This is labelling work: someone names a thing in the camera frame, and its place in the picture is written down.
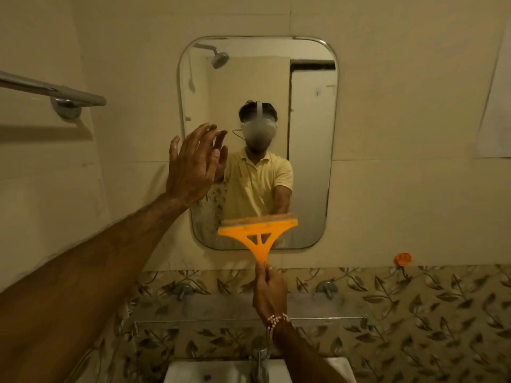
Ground chrome towel bar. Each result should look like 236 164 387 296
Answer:
0 70 108 120

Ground person's right forearm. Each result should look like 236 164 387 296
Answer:
273 321 350 383

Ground chrome sink faucet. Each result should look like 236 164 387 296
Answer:
249 337 270 383

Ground wall mirror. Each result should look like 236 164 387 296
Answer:
177 35 340 251

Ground person's left hand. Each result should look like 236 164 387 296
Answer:
166 122 223 206

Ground red and white bead bracelets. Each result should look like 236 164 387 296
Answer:
266 313 291 336

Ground white ceramic sink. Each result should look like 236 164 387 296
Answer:
163 356 358 383

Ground person's right hand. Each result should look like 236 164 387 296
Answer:
252 262 289 322

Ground orange plastic squeegee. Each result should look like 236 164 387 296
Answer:
217 213 299 264

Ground person's left forearm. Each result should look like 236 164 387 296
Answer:
0 193 188 383

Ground glass wall shelf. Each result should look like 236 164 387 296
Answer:
131 281 369 336

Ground paper sheet with figure drawing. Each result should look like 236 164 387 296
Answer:
475 19 511 159

